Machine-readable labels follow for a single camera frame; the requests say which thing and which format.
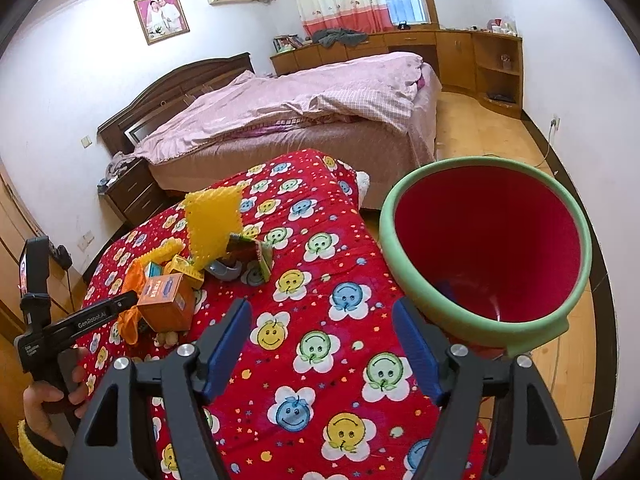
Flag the red bin with green rim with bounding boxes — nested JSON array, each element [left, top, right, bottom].
[[378, 156, 593, 358]]

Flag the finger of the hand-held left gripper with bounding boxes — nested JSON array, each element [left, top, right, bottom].
[[110, 290, 140, 322]]

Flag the dark wooden nightstand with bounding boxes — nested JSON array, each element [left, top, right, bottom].
[[97, 157, 166, 228]]

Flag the framed wall photo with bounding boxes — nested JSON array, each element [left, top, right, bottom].
[[133, 0, 191, 46]]

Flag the grey crumpled clothes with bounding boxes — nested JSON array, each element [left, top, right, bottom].
[[311, 27, 370, 51]]

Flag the wooden wardrobe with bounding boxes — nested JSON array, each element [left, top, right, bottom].
[[0, 160, 88, 411]]

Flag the person's left forearm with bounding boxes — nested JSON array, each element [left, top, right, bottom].
[[0, 417, 68, 480]]

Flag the yellow knobbly plastic stick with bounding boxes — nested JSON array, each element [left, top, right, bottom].
[[131, 238, 182, 273]]

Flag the crumpled pale cloth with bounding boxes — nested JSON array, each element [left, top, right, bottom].
[[102, 151, 137, 184]]

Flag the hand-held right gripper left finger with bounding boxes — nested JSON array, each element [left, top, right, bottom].
[[62, 297, 253, 480]]

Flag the white cloth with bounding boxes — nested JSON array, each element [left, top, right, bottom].
[[355, 171, 372, 209]]

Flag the white charger cable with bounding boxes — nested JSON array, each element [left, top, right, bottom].
[[541, 126, 557, 177]]

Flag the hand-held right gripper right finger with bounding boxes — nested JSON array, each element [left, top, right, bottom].
[[391, 298, 583, 480]]

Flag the cluster of toiletry bottles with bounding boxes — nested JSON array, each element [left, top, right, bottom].
[[486, 16, 519, 37]]

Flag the pink duvet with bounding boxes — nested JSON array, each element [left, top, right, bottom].
[[131, 51, 425, 166]]

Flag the yellow small box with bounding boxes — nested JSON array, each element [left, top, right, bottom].
[[166, 255, 206, 289]]

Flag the orange bow toy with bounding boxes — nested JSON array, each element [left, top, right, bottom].
[[117, 260, 151, 346]]

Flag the person's left hand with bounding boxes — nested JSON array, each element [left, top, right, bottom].
[[22, 346, 93, 448]]

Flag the orange cardboard box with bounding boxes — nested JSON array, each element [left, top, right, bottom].
[[136, 272, 197, 333]]

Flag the red flower printed blanket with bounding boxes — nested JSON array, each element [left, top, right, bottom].
[[75, 149, 488, 480]]

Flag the dark wooden bed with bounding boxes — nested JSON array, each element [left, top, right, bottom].
[[96, 51, 443, 211]]

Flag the colourful printed carton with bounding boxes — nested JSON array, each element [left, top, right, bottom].
[[227, 232, 275, 286]]

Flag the light wooden desk cabinet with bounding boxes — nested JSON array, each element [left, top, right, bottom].
[[270, 27, 524, 121]]

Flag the yellow bumpy plastic sheet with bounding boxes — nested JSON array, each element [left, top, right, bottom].
[[181, 184, 246, 273]]

